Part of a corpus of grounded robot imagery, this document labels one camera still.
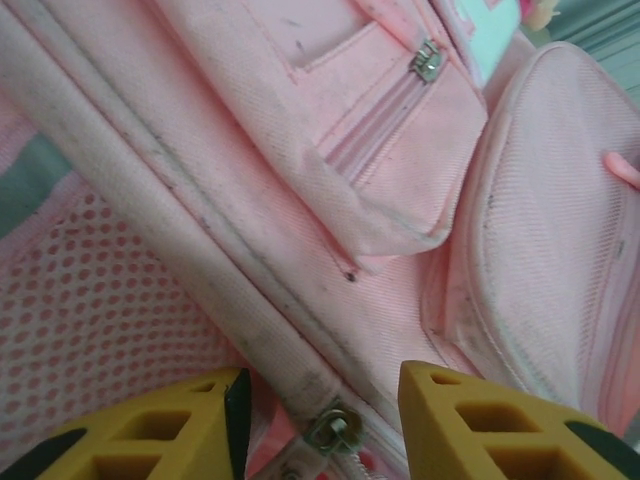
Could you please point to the pink backpack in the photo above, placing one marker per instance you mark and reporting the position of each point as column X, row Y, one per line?
column 250, row 200

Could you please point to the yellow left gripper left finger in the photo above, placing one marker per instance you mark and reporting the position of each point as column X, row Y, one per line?
column 200, row 450

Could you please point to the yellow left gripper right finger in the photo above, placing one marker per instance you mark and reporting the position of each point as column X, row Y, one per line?
column 440, row 440

